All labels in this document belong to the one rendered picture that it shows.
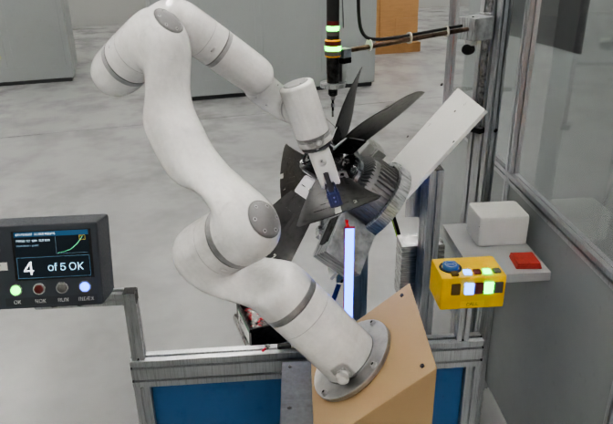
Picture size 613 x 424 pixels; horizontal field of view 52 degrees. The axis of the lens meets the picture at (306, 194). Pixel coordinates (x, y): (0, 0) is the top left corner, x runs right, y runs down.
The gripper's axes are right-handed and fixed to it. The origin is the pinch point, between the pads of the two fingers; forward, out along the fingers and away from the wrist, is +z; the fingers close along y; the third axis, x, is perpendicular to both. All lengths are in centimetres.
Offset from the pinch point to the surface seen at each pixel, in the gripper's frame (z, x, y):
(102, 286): -7, 55, -20
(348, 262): 11.3, 1.4, -13.0
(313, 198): 2.1, 5.5, 8.8
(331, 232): 17.3, 4.3, 15.1
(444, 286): 22.5, -18.6, -18.8
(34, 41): -18, 307, 677
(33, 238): -22, 65, -18
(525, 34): -6, -77, 63
